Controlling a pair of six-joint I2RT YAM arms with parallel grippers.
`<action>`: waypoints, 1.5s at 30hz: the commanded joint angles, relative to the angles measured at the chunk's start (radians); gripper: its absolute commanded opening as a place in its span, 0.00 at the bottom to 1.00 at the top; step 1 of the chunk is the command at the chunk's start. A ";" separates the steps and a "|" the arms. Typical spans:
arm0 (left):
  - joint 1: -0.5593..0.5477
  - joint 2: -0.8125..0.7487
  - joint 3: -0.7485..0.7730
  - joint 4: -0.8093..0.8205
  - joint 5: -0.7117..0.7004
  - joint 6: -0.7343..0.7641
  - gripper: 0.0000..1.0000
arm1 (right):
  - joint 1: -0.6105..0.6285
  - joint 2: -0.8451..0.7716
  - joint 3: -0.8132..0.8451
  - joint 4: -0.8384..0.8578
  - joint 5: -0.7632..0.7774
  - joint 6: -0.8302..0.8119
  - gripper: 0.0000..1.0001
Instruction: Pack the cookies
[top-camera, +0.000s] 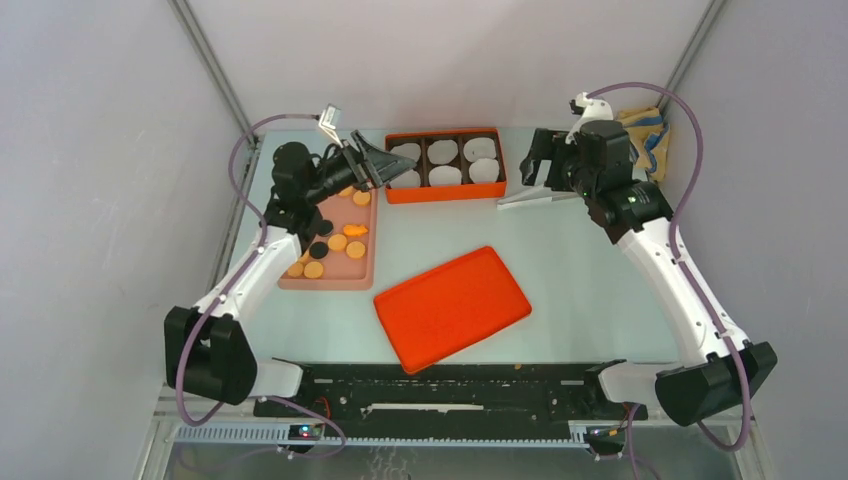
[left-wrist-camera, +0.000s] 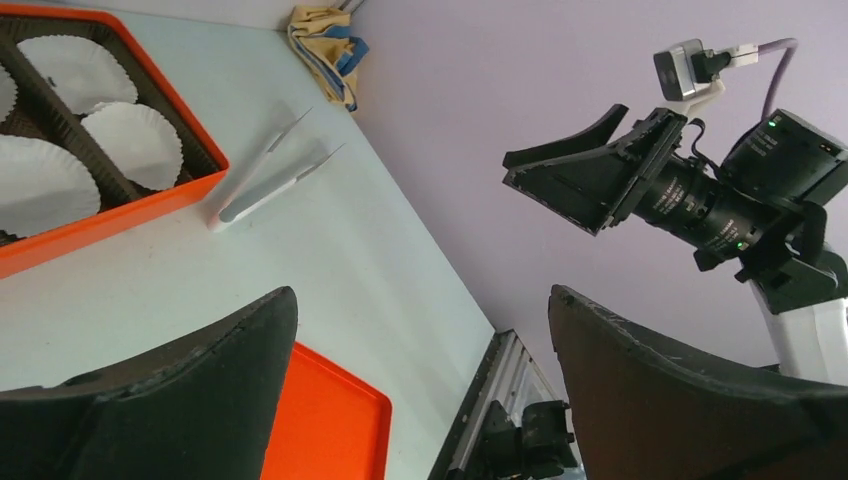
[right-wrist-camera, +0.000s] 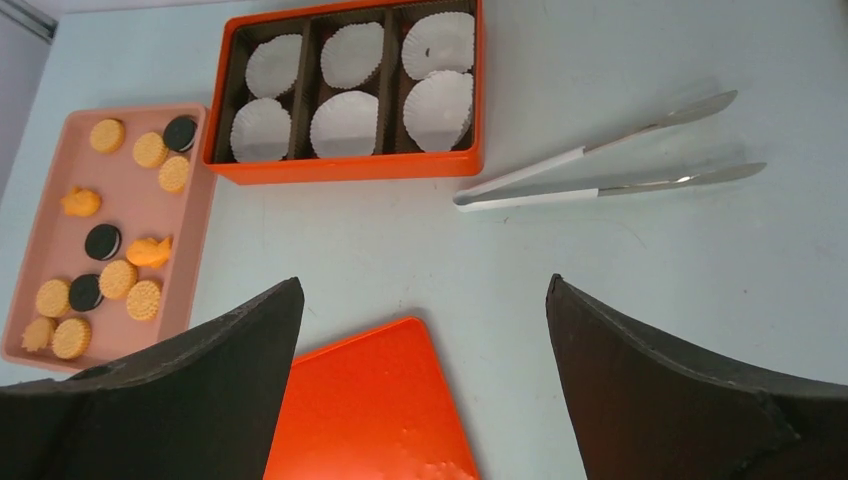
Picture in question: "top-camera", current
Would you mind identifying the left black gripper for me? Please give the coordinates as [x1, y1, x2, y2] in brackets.
[304, 131, 415, 206]

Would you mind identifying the orange compartment box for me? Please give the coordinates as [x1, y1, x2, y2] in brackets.
[384, 128, 507, 204]

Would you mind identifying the black round cookie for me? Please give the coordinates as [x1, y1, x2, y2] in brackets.
[309, 241, 330, 260]
[317, 219, 334, 237]

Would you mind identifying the pink cookie tray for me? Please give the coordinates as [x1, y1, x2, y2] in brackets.
[277, 187, 379, 291]

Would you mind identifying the orange box lid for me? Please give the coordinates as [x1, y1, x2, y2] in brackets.
[373, 246, 532, 375]

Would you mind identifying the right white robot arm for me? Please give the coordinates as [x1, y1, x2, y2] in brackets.
[520, 120, 778, 426]

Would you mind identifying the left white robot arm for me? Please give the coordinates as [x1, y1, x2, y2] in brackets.
[164, 131, 416, 417]

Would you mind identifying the white paper cup liner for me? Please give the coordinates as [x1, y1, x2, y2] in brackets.
[463, 137, 497, 163]
[468, 158, 500, 184]
[427, 139, 458, 165]
[390, 142, 421, 162]
[428, 165, 463, 187]
[390, 170, 421, 189]

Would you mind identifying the orange round cookie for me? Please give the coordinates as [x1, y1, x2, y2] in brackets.
[352, 191, 372, 207]
[303, 261, 325, 279]
[327, 234, 348, 252]
[345, 241, 367, 259]
[286, 262, 304, 278]

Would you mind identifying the orange fish cookie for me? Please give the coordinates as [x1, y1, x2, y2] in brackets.
[342, 224, 369, 238]

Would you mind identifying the yellow blue cloth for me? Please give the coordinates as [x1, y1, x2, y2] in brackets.
[615, 107, 671, 183]

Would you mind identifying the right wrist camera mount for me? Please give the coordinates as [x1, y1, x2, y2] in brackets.
[566, 92, 614, 144]

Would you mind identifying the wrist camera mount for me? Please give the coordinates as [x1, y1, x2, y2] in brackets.
[318, 104, 348, 148]
[566, 92, 614, 144]

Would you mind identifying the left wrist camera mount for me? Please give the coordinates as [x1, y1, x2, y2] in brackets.
[318, 104, 348, 148]

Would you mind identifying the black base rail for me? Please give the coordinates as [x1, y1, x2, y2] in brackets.
[292, 363, 629, 441]

